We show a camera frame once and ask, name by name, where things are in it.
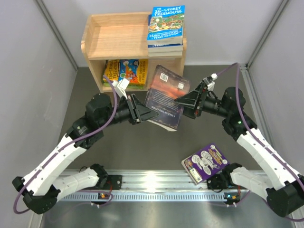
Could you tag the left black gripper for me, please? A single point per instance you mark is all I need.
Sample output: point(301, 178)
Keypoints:
point(138, 111)

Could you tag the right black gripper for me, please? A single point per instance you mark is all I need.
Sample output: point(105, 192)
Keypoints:
point(200, 94)

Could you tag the lime green 65-Storey Treehouse book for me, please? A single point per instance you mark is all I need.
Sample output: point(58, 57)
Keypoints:
point(128, 87)

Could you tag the dark sunset cover book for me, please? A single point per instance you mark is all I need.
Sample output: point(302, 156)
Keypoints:
point(166, 86)

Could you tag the yellow 130-Storey Treehouse book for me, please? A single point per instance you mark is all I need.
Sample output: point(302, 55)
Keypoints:
point(134, 70)

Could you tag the blue 91-Storey Treehouse book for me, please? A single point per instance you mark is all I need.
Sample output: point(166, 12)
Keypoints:
point(165, 47)

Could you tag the purple Treehouse book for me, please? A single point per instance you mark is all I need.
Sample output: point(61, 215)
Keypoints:
point(205, 163)

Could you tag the blue 26-Storey Treehouse book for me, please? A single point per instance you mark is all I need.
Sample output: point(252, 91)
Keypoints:
point(166, 11)

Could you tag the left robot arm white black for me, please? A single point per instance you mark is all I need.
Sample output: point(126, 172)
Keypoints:
point(41, 189)

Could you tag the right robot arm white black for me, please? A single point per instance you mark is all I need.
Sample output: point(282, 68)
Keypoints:
point(283, 187)

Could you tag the wooden two-tier bookshelf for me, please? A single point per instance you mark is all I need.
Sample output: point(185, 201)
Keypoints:
point(122, 36)

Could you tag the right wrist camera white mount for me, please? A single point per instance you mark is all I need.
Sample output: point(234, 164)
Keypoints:
point(210, 81)

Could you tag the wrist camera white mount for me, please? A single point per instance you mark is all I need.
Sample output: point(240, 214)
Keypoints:
point(210, 81)
point(120, 87)

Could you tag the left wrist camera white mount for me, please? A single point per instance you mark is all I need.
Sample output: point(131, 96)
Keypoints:
point(120, 87)

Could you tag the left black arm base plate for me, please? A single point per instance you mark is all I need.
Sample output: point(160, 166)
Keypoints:
point(113, 182)

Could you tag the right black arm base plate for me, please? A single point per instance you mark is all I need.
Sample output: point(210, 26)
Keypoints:
point(220, 182)

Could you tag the slotted grey cable duct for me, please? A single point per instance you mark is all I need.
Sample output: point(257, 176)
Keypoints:
point(152, 197)

